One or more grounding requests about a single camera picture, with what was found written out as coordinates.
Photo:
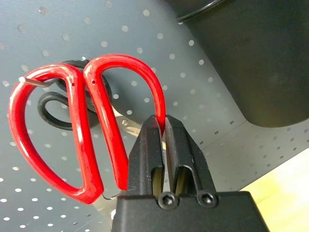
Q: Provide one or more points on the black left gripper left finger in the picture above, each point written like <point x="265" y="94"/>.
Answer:
<point x="144" y="157"/>

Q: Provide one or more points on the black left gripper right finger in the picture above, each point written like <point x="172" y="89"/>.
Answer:
<point x="186" y="157"/>

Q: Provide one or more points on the dark grey pegboard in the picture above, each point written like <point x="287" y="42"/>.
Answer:
<point x="48" y="24"/>

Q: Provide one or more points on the black plastic cup holder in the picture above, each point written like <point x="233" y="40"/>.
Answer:
<point x="253" y="72"/>

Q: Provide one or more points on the metal scissors peg hook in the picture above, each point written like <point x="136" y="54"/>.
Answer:
<point x="33" y="82"/>

